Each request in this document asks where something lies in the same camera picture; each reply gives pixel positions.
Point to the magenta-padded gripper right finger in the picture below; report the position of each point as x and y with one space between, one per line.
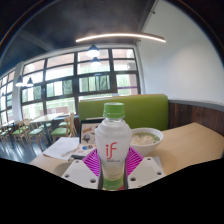
145 170

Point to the long curved ceiling light strip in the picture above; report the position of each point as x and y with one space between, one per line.
120 35

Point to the white bowl of noodles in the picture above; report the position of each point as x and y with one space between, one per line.
146 141

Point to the green-capped clear drink bottle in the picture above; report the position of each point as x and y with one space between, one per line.
113 140

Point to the pen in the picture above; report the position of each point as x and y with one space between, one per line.
70 152

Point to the group of dark pendant lamps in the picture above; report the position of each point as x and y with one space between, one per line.
93 51

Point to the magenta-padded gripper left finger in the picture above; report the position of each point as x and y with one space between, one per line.
80 172

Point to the wooden dining table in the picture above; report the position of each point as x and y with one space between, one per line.
46 117

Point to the green upholstered bench backrest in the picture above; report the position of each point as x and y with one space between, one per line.
140 108

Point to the group of green-seated wooden chairs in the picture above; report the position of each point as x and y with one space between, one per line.
35 131

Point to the white paper sheet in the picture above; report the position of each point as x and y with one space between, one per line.
60 146

